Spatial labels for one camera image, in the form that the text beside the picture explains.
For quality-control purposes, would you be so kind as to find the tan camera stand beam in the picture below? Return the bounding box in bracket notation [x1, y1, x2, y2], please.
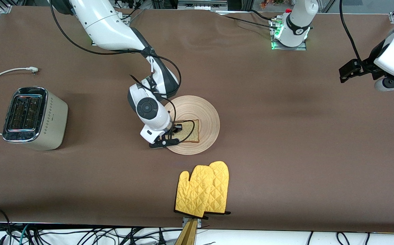
[175, 219, 198, 245]

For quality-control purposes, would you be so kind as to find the slice of brown bread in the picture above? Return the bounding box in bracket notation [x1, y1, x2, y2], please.
[171, 119, 200, 143]

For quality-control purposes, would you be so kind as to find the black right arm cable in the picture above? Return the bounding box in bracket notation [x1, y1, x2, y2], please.
[50, 0, 195, 143]

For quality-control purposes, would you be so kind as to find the black cable across table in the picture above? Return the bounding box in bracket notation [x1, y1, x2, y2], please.
[214, 10, 279, 29]

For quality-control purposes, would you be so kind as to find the cream and chrome toaster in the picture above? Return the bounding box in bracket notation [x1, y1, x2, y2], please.
[2, 87, 69, 151]

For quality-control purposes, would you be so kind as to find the metal stand bracket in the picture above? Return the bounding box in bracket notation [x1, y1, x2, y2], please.
[182, 217, 202, 228]

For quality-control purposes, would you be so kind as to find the black base power cable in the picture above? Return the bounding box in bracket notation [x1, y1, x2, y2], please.
[115, 0, 146, 22]

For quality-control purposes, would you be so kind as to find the white toaster power cord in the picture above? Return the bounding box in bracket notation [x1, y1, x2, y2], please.
[0, 66, 40, 135]

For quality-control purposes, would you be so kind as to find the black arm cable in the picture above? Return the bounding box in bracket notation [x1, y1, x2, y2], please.
[339, 0, 365, 65]
[50, 0, 195, 143]

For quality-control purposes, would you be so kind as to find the silver metal box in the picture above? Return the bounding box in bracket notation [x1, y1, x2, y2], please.
[177, 0, 228, 11]

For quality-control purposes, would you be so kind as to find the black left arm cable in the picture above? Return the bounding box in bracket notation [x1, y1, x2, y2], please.
[339, 0, 365, 65]

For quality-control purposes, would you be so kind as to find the yellow quilted oven mitt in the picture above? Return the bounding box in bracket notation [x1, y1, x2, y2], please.
[204, 161, 231, 215]
[175, 165, 215, 218]

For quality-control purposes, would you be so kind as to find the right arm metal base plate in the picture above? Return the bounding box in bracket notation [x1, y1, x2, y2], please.
[91, 12, 131, 46]

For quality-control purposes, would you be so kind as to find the teal cable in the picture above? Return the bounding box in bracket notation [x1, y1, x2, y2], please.
[18, 224, 31, 245]

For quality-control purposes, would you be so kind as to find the round wooden plate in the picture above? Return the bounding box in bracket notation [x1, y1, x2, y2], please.
[165, 96, 220, 156]

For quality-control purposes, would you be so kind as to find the brown table cover sheet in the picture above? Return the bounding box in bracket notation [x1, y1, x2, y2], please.
[0, 5, 394, 234]

